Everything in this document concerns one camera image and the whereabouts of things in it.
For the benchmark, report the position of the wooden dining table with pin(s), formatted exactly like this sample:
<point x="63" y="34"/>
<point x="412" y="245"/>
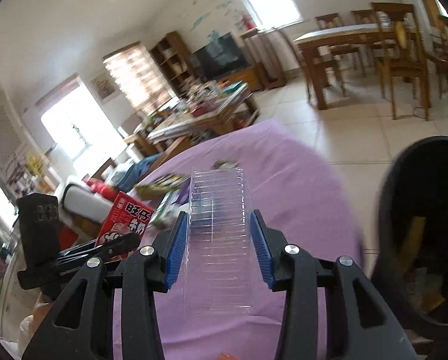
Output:
<point x="340" y="39"/>

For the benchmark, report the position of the red snack box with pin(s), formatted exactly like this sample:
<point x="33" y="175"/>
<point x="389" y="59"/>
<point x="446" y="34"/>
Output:
<point x="127" y="216"/>

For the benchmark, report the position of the purple tablecloth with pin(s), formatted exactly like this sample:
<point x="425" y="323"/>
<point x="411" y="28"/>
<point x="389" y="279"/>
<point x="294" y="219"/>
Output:
<point x="296" y="193"/>

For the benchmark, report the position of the clear plastic tray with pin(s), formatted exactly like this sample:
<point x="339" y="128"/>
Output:
<point x="217" y="276"/>

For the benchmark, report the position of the small round wrapper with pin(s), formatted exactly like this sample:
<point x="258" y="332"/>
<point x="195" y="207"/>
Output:
<point x="220" y="164"/>

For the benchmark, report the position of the black trash bin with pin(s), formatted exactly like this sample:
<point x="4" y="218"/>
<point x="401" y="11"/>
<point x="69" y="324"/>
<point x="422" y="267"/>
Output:
<point x="411" y="272"/>

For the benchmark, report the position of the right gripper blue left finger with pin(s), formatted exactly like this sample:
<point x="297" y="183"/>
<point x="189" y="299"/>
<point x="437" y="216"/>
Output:
<point x="79" y="324"/>

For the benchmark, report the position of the wooden coffee table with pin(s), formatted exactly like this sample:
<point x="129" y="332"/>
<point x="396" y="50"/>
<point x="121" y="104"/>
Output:
<point x="224" y="114"/>

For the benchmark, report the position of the tall wooden stand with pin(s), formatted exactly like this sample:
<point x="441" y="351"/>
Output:
<point x="264" y="58"/>

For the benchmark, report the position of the dark snack wrapper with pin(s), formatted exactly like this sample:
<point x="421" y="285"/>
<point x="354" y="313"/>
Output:
<point x="160" y="187"/>

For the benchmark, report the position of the wooden dining chair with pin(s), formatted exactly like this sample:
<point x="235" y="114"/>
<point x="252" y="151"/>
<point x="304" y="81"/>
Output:
<point x="403" y="52"/>

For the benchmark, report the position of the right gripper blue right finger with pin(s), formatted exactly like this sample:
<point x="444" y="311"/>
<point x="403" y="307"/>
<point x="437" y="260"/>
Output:
<point x="360" y="324"/>

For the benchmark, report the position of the black television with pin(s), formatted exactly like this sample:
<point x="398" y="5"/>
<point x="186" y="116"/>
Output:
<point x="221" y="57"/>

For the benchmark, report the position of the green gum package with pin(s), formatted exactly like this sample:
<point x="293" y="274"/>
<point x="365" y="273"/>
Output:
<point x="167" y="212"/>

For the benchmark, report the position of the wooden bookshelf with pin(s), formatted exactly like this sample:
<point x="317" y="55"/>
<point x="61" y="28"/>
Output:
<point x="174" y="60"/>

